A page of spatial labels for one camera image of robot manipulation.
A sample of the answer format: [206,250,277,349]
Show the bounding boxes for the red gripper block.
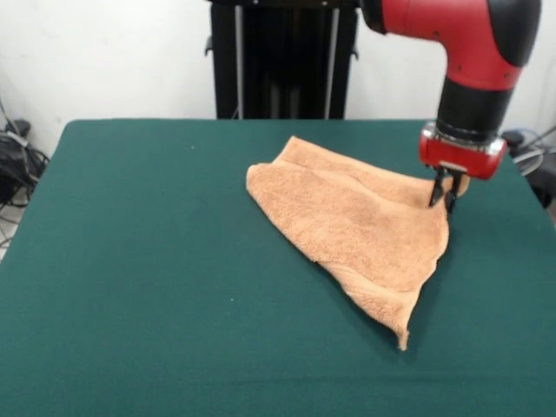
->
[417,129,508,215]

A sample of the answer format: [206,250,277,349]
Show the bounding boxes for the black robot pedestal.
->
[202,0,362,121]

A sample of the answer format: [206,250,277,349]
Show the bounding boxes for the tan terry towel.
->
[245,135,471,352]

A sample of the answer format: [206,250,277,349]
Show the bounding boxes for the black cable bundle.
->
[0,129,51,209]

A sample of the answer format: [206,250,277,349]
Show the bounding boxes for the dark green table cloth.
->
[0,119,556,417]

